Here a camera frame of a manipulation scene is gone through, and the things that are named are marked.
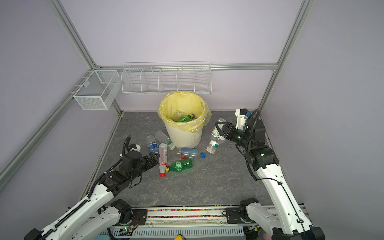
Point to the white bottle red cap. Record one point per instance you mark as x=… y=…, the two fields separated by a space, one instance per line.
x=163 y=159

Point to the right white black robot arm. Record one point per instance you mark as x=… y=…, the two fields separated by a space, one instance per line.
x=249 y=135

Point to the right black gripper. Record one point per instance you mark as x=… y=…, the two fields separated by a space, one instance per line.
x=228 y=127

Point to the clear bottle blue label white cap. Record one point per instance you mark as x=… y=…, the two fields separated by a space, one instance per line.
x=152 y=145

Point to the clear bottle green collar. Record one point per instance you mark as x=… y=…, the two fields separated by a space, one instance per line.
x=163 y=138

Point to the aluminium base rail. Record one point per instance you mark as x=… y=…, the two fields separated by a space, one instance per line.
x=183 y=217

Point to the yellow plastic bin liner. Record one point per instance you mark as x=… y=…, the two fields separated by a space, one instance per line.
x=187 y=103

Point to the green soda bottle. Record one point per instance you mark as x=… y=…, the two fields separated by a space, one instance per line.
x=179 y=166
x=187 y=118

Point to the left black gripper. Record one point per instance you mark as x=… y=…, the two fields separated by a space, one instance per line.
x=155 y=161

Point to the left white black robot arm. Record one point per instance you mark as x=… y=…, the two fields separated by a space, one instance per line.
x=98 y=210

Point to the cream plastic waste bin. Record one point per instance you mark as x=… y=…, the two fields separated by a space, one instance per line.
x=181 y=138

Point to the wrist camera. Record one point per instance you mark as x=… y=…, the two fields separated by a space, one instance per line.
x=134 y=147
x=242 y=116

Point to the white mesh box basket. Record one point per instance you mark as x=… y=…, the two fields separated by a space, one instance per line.
x=99 y=90

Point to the small clear plastic box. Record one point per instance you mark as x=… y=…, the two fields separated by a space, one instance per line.
x=216 y=140

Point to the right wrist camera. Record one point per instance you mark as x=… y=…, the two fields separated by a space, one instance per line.
x=242 y=116

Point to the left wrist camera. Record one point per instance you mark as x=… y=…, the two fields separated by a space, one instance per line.
x=134 y=147

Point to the long white wire basket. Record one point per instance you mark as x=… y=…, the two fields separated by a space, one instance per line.
x=166 y=77

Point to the clear bottle blue tint red cap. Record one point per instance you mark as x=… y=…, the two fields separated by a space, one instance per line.
x=188 y=152

